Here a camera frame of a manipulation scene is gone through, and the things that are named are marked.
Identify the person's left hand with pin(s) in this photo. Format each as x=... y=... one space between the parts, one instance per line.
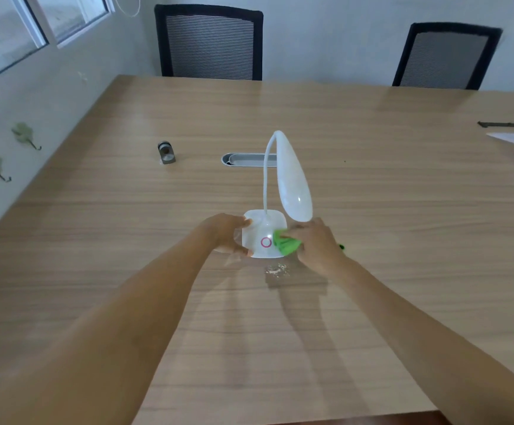
x=223 y=232

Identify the small grey metal clip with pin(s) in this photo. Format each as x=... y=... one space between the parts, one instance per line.
x=166 y=154

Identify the person's right hand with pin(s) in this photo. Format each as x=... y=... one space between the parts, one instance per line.
x=319 y=247

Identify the white table lamp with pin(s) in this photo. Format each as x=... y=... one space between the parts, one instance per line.
x=294 y=185

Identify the person's right forearm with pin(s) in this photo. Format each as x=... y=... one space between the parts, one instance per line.
x=438 y=349

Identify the black mesh office chair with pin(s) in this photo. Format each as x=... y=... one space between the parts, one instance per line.
x=445 y=57
x=208 y=44

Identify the white framed window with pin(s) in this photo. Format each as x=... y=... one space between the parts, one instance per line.
x=53 y=22

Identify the green cleaning cloth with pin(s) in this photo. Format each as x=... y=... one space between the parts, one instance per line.
x=286 y=246

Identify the person's left forearm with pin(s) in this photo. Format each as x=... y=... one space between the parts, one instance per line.
x=119 y=323

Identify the white powder patch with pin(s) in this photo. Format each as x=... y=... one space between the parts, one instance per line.
x=277 y=269

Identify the black flat bar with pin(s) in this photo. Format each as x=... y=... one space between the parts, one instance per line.
x=509 y=124

